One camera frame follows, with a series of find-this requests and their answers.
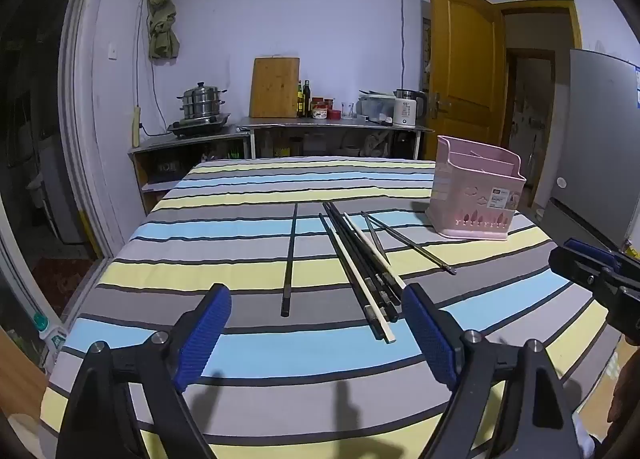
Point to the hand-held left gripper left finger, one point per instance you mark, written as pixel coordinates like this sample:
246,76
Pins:
200,339

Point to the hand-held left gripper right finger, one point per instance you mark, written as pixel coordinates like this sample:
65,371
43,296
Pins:
430,339

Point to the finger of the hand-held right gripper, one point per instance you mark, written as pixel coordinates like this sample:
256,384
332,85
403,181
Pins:
585,274
595,250

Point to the white chopstick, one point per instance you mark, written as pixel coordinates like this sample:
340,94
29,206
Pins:
362,289
374,249

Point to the metal chopstick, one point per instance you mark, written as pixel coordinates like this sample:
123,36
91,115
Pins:
376,239
413,244

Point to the black chopstick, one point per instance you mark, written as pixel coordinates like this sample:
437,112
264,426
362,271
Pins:
352,239
351,249
350,279
290,259

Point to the pink utensil holder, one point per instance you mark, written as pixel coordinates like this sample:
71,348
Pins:
475,209

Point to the person's right forearm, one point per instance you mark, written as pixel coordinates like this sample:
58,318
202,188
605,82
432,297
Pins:
627,399

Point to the striped tablecloth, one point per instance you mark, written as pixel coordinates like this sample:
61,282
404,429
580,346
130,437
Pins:
300,354

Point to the grey refrigerator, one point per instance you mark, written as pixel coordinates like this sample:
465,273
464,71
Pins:
590,139

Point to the green capped white bottle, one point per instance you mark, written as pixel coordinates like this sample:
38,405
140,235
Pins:
50,339

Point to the low metal shelf unit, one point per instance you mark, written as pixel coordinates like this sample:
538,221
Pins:
165,141

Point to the induction cooker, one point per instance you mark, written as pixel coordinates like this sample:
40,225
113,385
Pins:
200,128

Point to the beige power strip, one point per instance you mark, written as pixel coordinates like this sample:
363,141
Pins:
135,129

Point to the wooden door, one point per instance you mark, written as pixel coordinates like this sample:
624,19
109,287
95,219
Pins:
465,64

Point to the white electric kettle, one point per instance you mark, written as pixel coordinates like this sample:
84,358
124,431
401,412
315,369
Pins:
406,111

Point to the clear plastic container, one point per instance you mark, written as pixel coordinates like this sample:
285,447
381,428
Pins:
375,108

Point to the steel steamer pot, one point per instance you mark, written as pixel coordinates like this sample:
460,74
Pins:
201,101

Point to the tall metal shelf table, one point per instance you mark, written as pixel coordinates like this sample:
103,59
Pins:
325,123

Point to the clear drinking glass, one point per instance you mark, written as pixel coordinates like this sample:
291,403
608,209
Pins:
348,110

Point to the red lidded jar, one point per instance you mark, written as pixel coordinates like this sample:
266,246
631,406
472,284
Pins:
334,114

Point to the red label jar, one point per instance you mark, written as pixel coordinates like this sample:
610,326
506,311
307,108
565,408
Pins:
318,110

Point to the small glass jar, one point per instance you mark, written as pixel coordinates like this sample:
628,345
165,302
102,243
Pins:
329,104

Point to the wooden cutting board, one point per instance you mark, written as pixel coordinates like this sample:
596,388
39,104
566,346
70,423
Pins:
274,89

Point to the white sliding door frame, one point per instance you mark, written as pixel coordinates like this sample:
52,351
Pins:
82,139

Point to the wooden door frame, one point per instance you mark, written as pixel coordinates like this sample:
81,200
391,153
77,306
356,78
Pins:
540,6

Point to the wall calendar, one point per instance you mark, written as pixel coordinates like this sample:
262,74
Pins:
425,44

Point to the white wall switch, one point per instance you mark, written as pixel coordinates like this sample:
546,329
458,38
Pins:
113,51

